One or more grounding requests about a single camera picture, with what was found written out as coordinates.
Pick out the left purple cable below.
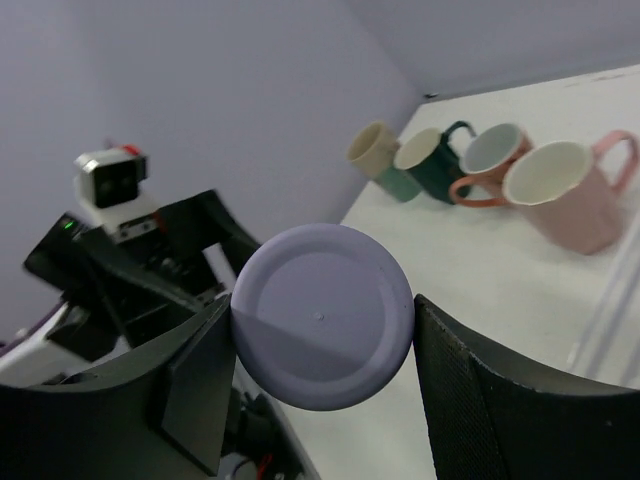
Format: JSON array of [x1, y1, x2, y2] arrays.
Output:
[[0, 299, 69, 351]]

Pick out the pink mug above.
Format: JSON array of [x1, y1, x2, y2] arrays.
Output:
[[502, 130, 639, 255]]

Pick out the orange mug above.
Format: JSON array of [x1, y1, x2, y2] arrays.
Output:
[[449, 123, 533, 208]]

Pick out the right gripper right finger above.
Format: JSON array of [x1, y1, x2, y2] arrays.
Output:
[[413, 295, 639, 479]]

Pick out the lavender cup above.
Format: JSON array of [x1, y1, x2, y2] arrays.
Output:
[[231, 223, 415, 411]]

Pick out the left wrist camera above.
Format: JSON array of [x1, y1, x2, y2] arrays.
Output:
[[73, 144, 158, 237]]

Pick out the dark green mug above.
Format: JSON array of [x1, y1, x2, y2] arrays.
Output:
[[394, 121, 476, 205]]

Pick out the cream and mint floral mug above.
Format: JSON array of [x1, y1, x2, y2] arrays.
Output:
[[346, 121, 421, 203]]

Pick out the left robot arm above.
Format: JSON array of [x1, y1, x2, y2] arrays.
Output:
[[1, 190, 315, 479]]

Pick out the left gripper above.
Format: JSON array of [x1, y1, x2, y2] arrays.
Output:
[[23, 190, 260, 360]]

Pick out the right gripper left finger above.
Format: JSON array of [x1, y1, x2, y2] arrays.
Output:
[[1, 296, 234, 479]]

